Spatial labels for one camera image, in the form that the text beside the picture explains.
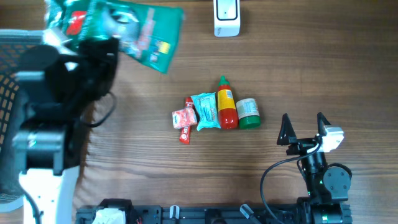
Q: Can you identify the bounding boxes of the pink candy packet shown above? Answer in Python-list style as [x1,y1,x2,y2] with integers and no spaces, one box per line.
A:
[172,107,198,129]

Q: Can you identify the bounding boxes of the small teal snack packet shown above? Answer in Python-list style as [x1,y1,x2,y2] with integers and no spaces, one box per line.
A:
[191,93,221,131]

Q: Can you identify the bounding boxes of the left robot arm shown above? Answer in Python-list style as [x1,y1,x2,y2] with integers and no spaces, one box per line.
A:
[1,38,119,223]

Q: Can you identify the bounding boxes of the red Nescafe coffee stick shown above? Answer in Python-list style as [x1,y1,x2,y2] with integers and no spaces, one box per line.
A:
[179,97,194,144]

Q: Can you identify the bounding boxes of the grey mesh shopping basket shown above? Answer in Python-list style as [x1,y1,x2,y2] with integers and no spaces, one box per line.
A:
[1,29,43,213]

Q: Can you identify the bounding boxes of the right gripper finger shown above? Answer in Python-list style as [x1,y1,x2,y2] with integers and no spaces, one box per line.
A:
[277,113,297,145]
[317,112,330,136]

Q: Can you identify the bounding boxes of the large green snack bag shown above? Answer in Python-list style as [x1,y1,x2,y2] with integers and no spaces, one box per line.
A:
[45,0,184,73]

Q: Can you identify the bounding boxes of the white barcode scanner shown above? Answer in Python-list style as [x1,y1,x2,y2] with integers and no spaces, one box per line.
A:
[213,0,241,37]

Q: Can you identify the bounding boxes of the green lid white jar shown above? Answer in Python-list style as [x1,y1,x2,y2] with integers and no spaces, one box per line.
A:
[236,98,261,129]

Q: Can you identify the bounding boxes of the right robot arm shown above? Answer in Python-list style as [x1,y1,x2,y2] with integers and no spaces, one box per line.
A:
[277,112,352,204]

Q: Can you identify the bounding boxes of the red sauce bottle green cap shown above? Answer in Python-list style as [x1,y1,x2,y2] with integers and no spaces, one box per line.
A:
[217,76,239,129]

